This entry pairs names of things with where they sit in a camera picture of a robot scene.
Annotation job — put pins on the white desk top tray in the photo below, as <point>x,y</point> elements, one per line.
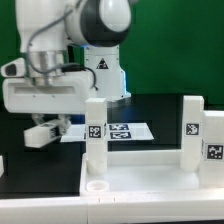
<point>135,172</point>

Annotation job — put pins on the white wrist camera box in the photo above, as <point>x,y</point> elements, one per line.
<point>14,69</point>

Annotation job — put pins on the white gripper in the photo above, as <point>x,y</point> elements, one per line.
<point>67,95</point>

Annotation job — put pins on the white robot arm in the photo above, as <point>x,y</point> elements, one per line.
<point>42,81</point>

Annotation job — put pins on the white L-shaped obstacle wall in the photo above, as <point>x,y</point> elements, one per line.
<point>114,209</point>

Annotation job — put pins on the white marker sheet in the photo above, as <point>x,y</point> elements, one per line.
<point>115,132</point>

